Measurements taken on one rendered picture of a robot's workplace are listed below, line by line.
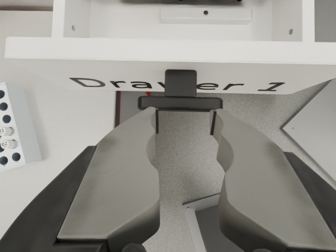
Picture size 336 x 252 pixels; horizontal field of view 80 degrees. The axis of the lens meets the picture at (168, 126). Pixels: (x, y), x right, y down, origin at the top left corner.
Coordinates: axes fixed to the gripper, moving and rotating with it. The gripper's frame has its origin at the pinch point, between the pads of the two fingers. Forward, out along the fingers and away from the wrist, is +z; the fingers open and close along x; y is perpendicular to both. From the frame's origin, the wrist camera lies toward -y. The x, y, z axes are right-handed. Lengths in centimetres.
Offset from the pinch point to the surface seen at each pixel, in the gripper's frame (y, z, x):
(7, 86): 5.5, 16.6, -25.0
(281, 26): -3.1, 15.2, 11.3
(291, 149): 61, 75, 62
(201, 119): 49, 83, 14
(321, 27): -1.3, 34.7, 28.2
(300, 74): -0.1, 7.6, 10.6
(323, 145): 57, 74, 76
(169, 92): 1.1, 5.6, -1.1
